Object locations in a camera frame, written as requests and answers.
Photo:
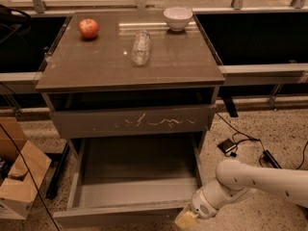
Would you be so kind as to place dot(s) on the black table leg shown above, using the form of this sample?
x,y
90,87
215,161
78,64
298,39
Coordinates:
x,y
58,162

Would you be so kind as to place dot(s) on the clear plastic water bottle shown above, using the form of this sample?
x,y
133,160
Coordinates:
x,y
141,48

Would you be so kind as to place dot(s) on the red apple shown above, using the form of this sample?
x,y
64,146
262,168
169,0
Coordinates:
x,y
88,28

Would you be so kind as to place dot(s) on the black metal floor bar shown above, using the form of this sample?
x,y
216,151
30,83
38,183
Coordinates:
x,y
270,159

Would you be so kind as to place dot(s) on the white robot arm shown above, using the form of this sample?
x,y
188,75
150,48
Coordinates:
x,y
236,181

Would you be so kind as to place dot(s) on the grey drawer cabinet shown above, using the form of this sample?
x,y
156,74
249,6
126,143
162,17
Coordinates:
x,y
99,74

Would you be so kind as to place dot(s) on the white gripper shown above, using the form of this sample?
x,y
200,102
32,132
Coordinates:
x,y
201,203

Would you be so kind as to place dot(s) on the white ceramic bowl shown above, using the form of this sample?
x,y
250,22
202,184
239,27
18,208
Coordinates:
x,y
177,19

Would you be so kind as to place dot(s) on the brown cardboard box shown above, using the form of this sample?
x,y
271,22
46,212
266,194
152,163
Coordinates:
x,y
27,168

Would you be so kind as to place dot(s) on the black power adapter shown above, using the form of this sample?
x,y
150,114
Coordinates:
x,y
226,146

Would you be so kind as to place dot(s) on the scratched grey upper drawer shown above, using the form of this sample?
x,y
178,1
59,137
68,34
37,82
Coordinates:
x,y
128,122

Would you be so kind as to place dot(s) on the black bag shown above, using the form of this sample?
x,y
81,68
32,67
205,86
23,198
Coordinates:
x,y
15,19

